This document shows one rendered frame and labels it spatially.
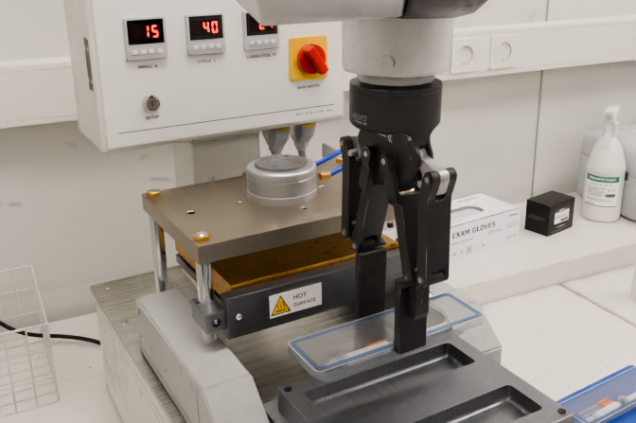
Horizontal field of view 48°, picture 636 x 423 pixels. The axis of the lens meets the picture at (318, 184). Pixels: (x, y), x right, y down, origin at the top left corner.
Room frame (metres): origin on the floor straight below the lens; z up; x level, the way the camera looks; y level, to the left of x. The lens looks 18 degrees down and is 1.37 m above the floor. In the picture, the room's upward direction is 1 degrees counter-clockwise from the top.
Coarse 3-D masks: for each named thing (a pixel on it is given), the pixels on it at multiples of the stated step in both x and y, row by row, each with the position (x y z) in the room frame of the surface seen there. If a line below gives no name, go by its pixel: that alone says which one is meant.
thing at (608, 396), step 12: (624, 372) 0.91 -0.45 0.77; (600, 384) 0.88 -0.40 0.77; (612, 384) 0.88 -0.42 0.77; (624, 384) 0.88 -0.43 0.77; (576, 396) 0.86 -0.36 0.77; (588, 396) 0.86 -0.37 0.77; (600, 396) 0.85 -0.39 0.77; (612, 396) 0.85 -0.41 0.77; (624, 396) 0.85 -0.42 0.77; (576, 408) 0.83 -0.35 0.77; (588, 408) 0.83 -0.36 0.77; (600, 408) 0.83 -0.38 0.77; (612, 408) 0.83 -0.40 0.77; (588, 420) 0.80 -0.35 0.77
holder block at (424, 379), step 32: (416, 352) 0.61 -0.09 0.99; (448, 352) 0.63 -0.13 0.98; (480, 352) 0.61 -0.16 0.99; (288, 384) 0.56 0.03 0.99; (320, 384) 0.56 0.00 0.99; (352, 384) 0.58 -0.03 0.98; (384, 384) 0.58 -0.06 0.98; (416, 384) 0.56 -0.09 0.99; (448, 384) 0.56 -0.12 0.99; (480, 384) 0.56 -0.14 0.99; (512, 384) 0.56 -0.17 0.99; (288, 416) 0.54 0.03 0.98; (320, 416) 0.52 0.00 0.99; (352, 416) 0.51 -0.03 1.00; (384, 416) 0.51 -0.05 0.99; (416, 416) 0.51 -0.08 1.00; (448, 416) 0.52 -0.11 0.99; (480, 416) 0.53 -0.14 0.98; (512, 416) 0.53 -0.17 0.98; (544, 416) 0.51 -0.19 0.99
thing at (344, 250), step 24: (312, 240) 0.75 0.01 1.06; (336, 240) 0.75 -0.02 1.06; (192, 264) 0.73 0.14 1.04; (216, 264) 0.69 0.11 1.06; (240, 264) 0.69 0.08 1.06; (264, 264) 0.69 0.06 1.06; (288, 264) 0.69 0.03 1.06; (312, 264) 0.69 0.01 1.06; (216, 288) 0.67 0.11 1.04; (240, 288) 0.64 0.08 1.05
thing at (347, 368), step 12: (468, 324) 0.59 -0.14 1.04; (480, 324) 0.60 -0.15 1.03; (432, 336) 0.57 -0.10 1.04; (444, 336) 0.58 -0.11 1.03; (456, 336) 0.60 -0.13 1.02; (288, 348) 0.55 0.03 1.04; (420, 348) 0.58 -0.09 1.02; (300, 360) 0.53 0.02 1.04; (360, 360) 0.53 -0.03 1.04; (372, 360) 0.54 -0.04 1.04; (384, 360) 0.56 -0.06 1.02; (312, 372) 0.52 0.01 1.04; (324, 372) 0.51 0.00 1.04; (336, 372) 0.52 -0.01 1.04; (348, 372) 0.54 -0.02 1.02
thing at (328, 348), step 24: (384, 312) 0.61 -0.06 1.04; (432, 312) 0.61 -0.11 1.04; (456, 312) 0.61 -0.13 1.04; (480, 312) 0.61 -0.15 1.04; (312, 336) 0.57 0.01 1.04; (336, 336) 0.57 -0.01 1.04; (360, 336) 0.57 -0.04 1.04; (384, 336) 0.57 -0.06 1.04; (312, 360) 0.53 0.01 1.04; (336, 360) 0.53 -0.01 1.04
